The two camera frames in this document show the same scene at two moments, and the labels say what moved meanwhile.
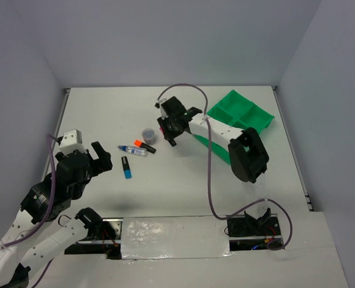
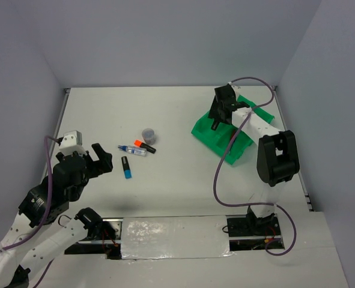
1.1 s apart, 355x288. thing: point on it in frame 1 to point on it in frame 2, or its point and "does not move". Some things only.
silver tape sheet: x=161 y=237 does not move
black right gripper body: x=169 y=127 to x=214 y=111
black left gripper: x=104 y=163 does not move
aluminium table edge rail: x=54 y=140 does not move
